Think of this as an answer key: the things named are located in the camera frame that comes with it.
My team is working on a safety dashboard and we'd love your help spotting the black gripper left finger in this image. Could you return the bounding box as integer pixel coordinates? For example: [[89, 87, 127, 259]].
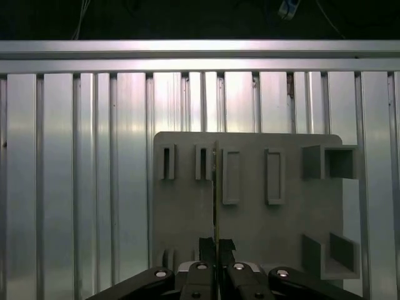
[[87, 237, 218, 300]]

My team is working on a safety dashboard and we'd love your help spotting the green RAM stick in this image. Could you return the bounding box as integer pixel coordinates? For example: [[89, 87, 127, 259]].
[[212, 139, 220, 251]]

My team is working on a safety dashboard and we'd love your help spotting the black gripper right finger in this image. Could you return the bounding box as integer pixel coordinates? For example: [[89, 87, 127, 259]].
[[218, 239, 363, 300]]

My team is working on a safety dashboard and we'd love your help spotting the plastic parts rack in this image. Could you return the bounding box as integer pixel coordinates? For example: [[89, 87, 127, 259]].
[[154, 131, 362, 281]]

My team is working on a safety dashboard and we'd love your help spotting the thin pale cable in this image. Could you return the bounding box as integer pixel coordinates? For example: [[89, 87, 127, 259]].
[[318, 0, 348, 40], [71, 0, 90, 40]]

